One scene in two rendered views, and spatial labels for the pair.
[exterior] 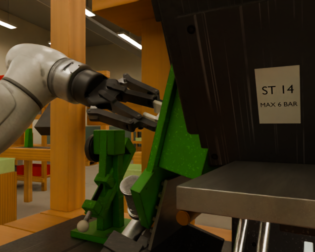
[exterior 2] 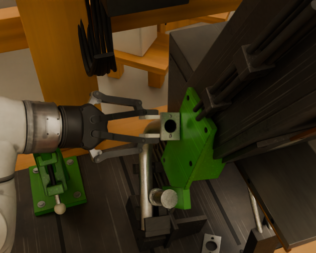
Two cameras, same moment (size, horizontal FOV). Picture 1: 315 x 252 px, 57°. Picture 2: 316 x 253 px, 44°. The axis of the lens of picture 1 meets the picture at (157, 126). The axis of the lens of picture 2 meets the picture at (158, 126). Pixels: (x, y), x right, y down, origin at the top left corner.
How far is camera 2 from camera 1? 0.72 m
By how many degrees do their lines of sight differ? 62
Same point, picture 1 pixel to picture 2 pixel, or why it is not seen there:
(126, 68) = not seen: outside the picture
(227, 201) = (308, 240)
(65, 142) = not seen: outside the picture
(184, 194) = (292, 245)
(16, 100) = (10, 195)
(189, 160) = (212, 171)
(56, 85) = (39, 151)
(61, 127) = not seen: outside the picture
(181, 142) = (207, 165)
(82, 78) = (73, 133)
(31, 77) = (8, 162)
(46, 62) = (15, 135)
